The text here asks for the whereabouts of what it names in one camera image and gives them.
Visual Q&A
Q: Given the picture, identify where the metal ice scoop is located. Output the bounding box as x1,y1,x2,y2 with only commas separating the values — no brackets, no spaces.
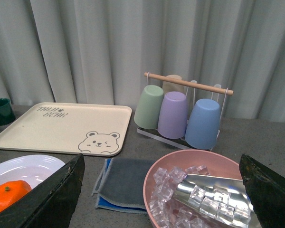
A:
173,174,261,228

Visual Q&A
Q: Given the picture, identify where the white round plate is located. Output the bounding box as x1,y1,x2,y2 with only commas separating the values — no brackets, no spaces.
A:
0,155,65,188

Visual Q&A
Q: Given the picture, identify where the pink bowl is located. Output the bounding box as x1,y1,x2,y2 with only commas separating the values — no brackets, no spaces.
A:
143,149,245,228

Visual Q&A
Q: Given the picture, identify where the clear ice cubes pile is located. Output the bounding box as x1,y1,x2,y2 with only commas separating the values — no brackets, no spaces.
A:
148,164,251,228

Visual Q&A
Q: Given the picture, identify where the green cup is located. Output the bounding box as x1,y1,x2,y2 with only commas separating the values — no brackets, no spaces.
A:
134,85,164,129

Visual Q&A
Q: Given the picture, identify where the beige cup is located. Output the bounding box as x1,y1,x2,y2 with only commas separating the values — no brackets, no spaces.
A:
162,75,185,94

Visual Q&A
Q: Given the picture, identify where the grey curtain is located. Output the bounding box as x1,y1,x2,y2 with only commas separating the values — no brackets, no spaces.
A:
0,0,285,123

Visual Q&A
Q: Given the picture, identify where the dark green mug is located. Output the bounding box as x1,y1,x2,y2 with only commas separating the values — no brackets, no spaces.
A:
0,98,16,126

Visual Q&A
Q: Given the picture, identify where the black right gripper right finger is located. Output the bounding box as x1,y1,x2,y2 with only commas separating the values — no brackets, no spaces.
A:
239,154,285,228

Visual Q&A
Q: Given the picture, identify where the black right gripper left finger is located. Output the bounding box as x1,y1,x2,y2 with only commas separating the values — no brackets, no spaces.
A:
0,153,85,228

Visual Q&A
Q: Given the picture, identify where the purple cup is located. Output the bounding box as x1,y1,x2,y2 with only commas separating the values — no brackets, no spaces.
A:
157,91,188,139

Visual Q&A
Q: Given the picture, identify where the blue cup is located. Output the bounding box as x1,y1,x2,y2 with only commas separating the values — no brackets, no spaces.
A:
185,98,220,150

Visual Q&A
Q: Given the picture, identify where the grey cloth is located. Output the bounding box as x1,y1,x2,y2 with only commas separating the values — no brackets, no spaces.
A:
92,157,157,207

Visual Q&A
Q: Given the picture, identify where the orange mandarin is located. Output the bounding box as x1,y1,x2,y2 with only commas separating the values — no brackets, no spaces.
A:
0,180,32,212

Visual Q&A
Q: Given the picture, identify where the beige bear serving tray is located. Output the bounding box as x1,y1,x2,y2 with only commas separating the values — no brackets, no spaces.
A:
0,103,132,157

